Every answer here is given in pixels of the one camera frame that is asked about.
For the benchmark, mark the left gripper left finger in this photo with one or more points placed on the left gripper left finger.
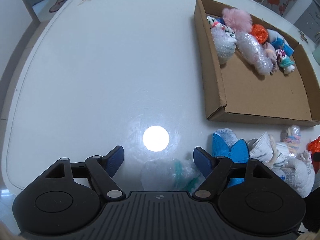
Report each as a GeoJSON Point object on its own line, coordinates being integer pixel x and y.
{"type": "Point", "coordinates": [101, 171]}

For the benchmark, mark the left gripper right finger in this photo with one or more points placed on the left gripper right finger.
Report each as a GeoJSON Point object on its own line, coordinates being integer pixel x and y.
{"type": "Point", "coordinates": [215, 171]}

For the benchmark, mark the blue ribbed sock roll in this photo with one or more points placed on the blue ribbed sock roll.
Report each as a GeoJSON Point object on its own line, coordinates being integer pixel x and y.
{"type": "Point", "coordinates": [226, 144]}

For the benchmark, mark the teal item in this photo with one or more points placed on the teal item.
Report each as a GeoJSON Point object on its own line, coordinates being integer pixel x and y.
{"type": "Point", "coordinates": [171, 175]}

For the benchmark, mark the white striped sock roll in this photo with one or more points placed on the white striped sock roll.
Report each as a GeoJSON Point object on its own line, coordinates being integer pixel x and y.
{"type": "Point", "coordinates": [271, 153]}

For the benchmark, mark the clear bubble wrap bundle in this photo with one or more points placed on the clear bubble wrap bundle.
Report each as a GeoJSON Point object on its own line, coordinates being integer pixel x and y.
{"type": "Point", "coordinates": [253, 52]}

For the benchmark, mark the bubble wrap bundle purple band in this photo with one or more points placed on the bubble wrap bundle purple band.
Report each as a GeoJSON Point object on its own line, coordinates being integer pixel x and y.
{"type": "Point", "coordinates": [225, 43]}

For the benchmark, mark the pastel scrunchie bubble bundle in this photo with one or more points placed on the pastel scrunchie bubble bundle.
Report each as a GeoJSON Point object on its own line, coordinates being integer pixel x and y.
{"type": "Point", "coordinates": [292, 138]}

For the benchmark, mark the white knitted sock roll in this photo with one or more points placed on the white knitted sock roll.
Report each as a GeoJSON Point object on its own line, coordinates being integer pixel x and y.
{"type": "Point", "coordinates": [300, 176]}

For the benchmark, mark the brown cardboard tray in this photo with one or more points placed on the brown cardboard tray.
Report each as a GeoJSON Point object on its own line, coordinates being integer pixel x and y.
{"type": "Point", "coordinates": [241, 80]}

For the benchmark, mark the orange red plastic bag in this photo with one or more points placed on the orange red plastic bag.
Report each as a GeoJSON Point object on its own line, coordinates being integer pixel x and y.
{"type": "Point", "coordinates": [314, 148]}

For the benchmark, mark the pink white teal sock roll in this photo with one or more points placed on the pink white teal sock roll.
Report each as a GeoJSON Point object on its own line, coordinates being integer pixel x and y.
{"type": "Point", "coordinates": [284, 62]}

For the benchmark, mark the pink purple sock roll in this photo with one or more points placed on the pink purple sock roll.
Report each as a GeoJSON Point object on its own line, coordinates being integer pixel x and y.
{"type": "Point", "coordinates": [271, 55]}

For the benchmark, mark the orange plastic ball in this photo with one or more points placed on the orange plastic ball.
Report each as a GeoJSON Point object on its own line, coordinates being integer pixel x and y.
{"type": "Point", "coordinates": [260, 33]}

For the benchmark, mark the blue white sock roll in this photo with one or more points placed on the blue white sock roll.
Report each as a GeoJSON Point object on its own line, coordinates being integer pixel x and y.
{"type": "Point", "coordinates": [279, 42]}

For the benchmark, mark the floral white sock roll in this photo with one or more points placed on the floral white sock roll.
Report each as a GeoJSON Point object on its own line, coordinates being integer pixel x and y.
{"type": "Point", "coordinates": [219, 23]}

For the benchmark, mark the pink fluffy pompom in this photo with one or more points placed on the pink fluffy pompom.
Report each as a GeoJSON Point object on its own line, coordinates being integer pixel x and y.
{"type": "Point", "coordinates": [237, 19]}

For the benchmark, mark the grey cabinet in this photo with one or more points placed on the grey cabinet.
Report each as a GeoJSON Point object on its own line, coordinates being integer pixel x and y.
{"type": "Point", "coordinates": [308, 23]}

